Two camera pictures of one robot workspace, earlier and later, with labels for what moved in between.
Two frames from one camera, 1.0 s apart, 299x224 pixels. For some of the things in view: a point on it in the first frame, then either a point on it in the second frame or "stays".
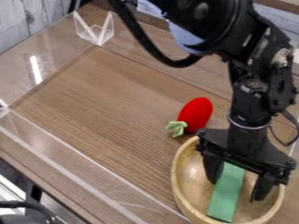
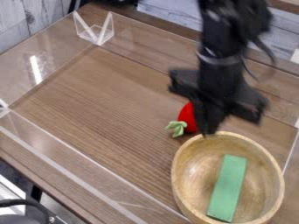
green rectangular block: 224,198 stays
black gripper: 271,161 -> 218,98
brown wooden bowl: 195,189 stays
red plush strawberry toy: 194,116 stays
